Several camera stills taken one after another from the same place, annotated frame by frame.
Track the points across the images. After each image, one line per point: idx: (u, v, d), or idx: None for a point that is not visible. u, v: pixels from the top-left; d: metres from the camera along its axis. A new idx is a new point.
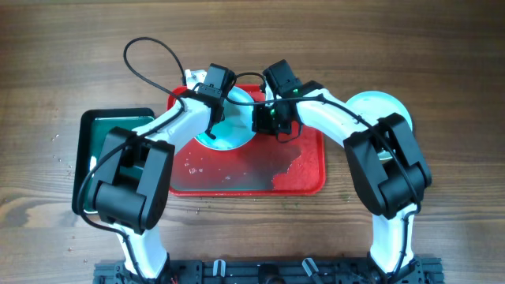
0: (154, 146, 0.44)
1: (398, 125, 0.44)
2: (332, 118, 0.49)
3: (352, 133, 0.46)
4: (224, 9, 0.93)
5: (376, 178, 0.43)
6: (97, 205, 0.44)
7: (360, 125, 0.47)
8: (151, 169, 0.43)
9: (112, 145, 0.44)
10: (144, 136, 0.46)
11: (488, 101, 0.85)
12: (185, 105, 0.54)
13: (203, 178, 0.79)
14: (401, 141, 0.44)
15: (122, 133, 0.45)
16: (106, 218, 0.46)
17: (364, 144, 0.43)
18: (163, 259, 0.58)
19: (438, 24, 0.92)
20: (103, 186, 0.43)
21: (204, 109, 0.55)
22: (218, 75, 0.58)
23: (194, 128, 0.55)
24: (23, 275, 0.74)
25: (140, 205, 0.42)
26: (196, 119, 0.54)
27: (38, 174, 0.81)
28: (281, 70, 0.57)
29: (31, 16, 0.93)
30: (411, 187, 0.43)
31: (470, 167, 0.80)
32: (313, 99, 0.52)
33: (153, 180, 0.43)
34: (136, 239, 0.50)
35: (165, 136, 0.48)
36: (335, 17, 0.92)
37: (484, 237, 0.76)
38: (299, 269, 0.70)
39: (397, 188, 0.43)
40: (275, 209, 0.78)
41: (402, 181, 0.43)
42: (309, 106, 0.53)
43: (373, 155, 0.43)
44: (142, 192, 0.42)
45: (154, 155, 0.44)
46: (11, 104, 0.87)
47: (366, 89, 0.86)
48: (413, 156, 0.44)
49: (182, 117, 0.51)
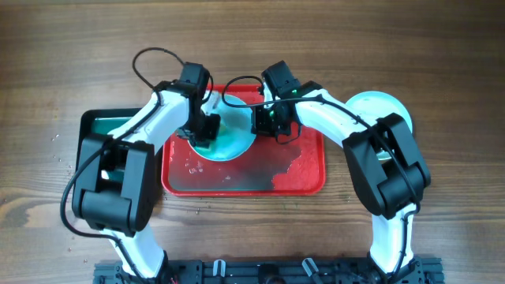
0: (132, 147, 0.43)
1: (397, 125, 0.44)
2: (331, 118, 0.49)
3: (352, 133, 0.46)
4: (224, 9, 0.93)
5: (375, 178, 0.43)
6: (85, 212, 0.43)
7: (360, 125, 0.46)
8: (133, 171, 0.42)
9: (90, 151, 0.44)
10: (121, 139, 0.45)
11: (488, 101, 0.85)
12: (160, 99, 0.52)
13: (203, 178, 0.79)
14: (400, 142, 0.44)
15: (99, 138, 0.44)
16: (95, 225, 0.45)
17: (358, 145, 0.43)
18: (162, 257, 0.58)
19: (438, 24, 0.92)
20: (87, 193, 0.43)
21: (181, 100, 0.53)
22: (193, 70, 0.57)
23: (175, 120, 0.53)
24: (23, 275, 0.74)
25: (128, 207, 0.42)
26: (175, 112, 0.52)
27: (38, 174, 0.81)
28: (280, 71, 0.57)
29: (31, 17, 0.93)
30: (409, 186, 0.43)
31: (471, 168, 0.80)
32: (312, 100, 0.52)
33: (136, 181, 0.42)
34: (129, 242, 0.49)
35: (144, 134, 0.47)
36: (335, 17, 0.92)
37: (484, 237, 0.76)
38: (299, 269, 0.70)
39: (396, 188, 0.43)
40: (276, 209, 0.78)
41: (400, 181, 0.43)
42: (308, 106, 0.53)
43: (372, 155, 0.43)
44: (127, 195, 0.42)
45: (133, 157, 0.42)
46: (11, 104, 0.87)
47: (366, 89, 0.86)
48: (413, 156, 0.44)
49: (158, 112, 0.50)
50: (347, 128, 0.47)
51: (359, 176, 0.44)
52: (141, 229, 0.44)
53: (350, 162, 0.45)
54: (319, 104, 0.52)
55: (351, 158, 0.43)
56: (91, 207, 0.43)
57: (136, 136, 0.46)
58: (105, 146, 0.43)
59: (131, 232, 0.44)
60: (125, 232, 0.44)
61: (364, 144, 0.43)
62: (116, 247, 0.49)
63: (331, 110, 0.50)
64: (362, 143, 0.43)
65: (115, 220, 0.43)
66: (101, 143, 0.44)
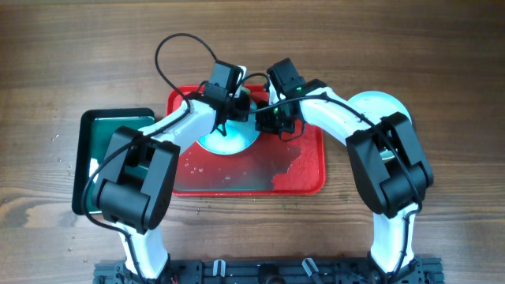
0: (159, 147, 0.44)
1: (401, 125, 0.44)
2: (334, 116, 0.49)
3: (355, 131, 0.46)
4: (224, 9, 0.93)
5: (378, 177, 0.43)
6: (101, 204, 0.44)
7: (364, 123, 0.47)
8: (156, 170, 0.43)
9: (118, 143, 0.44)
10: (151, 136, 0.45)
11: (488, 101, 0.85)
12: (191, 106, 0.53)
13: (204, 177, 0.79)
14: (404, 141, 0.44)
15: (129, 132, 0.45)
16: (109, 217, 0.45)
17: (363, 143, 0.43)
18: (165, 260, 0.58)
19: (437, 24, 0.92)
20: (108, 184, 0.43)
21: (210, 111, 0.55)
22: (223, 74, 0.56)
23: (200, 128, 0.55)
24: (23, 275, 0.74)
25: (144, 205, 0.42)
26: (202, 121, 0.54)
27: (39, 173, 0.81)
28: (285, 69, 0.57)
29: (31, 16, 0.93)
30: (412, 185, 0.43)
31: (470, 168, 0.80)
32: (317, 98, 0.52)
33: (157, 181, 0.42)
34: (138, 238, 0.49)
35: (172, 136, 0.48)
36: (335, 17, 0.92)
37: (484, 237, 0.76)
38: (299, 269, 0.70)
39: (398, 188, 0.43)
40: (275, 209, 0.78)
41: (403, 180, 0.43)
42: (312, 104, 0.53)
43: (375, 154, 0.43)
44: (146, 192, 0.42)
45: (158, 155, 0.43)
46: (11, 103, 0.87)
47: (366, 89, 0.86)
48: (417, 155, 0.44)
49: (188, 118, 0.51)
50: (351, 127, 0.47)
51: (363, 174, 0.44)
52: (153, 226, 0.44)
53: (353, 161, 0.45)
54: (325, 102, 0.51)
55: (355, 156, 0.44)
56: (107, 199, 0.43)
57: (166, 136, 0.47)
58: (134, 141, 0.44)
59: (143, 229, 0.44)
60: (138, 228, 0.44)
61: (368, 143, 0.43)
62: (125, 242, 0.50)
63: (336, 109, 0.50)
64: (367, 142, 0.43)
65: (129, 214, 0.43)
66: (130, 138, 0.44)
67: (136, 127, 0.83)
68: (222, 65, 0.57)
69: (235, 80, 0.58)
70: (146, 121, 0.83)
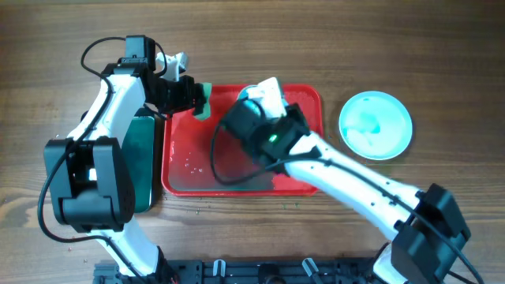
0: (95, 144, 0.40)
1: (443, 202, 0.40)
2: (345, 188, 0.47)
3: (396, 221, 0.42)
4: (224, 9, 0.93)
5: (431, 268, 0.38)
6: (70, 222, 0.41)
7: (398, 205, 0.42)
8: (104, 169, 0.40)
9: (51, 158, 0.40)
10: (82, 139, 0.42)
11: (488, 101, 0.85)
12: (110, 84, 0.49)
13: (203, 177, 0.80)
14: (448, 218, 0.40)
15: (58, 142, 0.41)
16: (82, 229, 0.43)
17: (409, 244, 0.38)
18: (157, 253, 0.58)
19: (438, 24, 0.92)
20: (66, 201, 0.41)
21: (133, 80, 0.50)
22: (136, 43, 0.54)
23: (132, 103, 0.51)
24: (23, 275, 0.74)
25: (110, 204, 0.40)
26: (130, 95, 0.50)
27: (39, 174, 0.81)
28: (242, 117, 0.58)
29: (31, 17, 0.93)
30: (457, 253, 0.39)
31: (470, 168, 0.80)
32: (308, 161, 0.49)
33: (110, 177, 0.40)
34: (119, 239, 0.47)
35: (105, 124, 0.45)
36: (335, 17, 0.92)
37: (485, 237, 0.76)
38: (299, 269, 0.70)
39: (445, 263, 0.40)
40: (275, 210, 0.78)
41: (445, 249, 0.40)
42: (308, 170, 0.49)
43: (424, 245, 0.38)
44: (105, 192, 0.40)
45: (100, 154, 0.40)
46: (11, 104, 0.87)
47: (366, 89, 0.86)
48: (458, 226, 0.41)
49: (114, 100, 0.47)
50: (386, 212, 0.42)
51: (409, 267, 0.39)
52: (128, 219, 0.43)
53: (397, 257, 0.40)
54: (325, 166, 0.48)
55: (403, 256, 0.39)
56: (72, 215, 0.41)
57: (97, 132, 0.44)
58: (69, 150, 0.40)
59: (120, 226, 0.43)
60: (115, 227, 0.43)
61: (409, 244, 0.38)
62: (107, 246, 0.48)
63: (342, 173, 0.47)
64: (415, 241, 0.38)
65: (101, 219, 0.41)
66: (62, 147, 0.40)
67: (135, 126, 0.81)
68: (132, 37, 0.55)
69: (151, 50, 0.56)
70: (146, 121, 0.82)
